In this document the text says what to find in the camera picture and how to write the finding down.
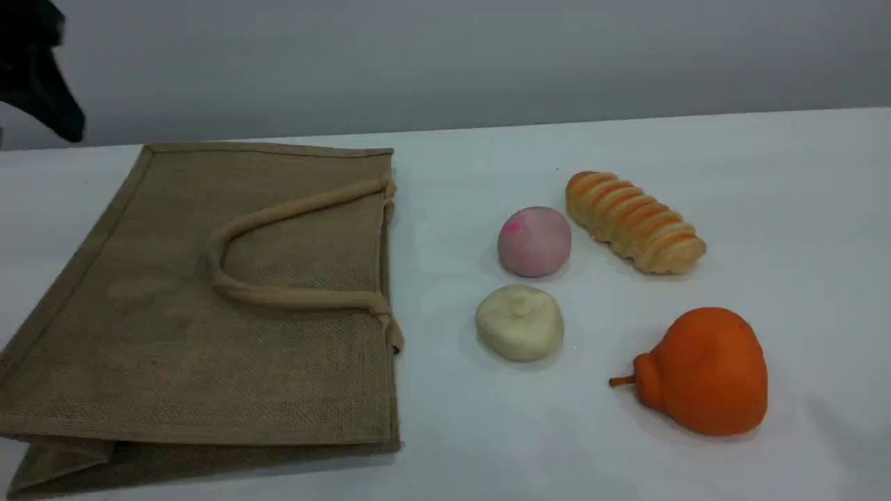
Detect orange pear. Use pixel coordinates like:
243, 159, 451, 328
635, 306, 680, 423
609, 307, 768, 437

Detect cream white steamed bun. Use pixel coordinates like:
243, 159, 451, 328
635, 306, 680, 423
475, 283, 565, 363

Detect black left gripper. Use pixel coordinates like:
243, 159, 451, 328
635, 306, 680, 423
0, 0, 86, 144

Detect brown jute tote bag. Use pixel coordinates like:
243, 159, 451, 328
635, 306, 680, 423
0, 141, 404, 500

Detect pink peach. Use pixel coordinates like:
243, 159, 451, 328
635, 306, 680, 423
497, 206, 572, 278

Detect ridged golden bread loaf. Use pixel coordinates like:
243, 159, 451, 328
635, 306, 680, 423
565, 170, 707, 275

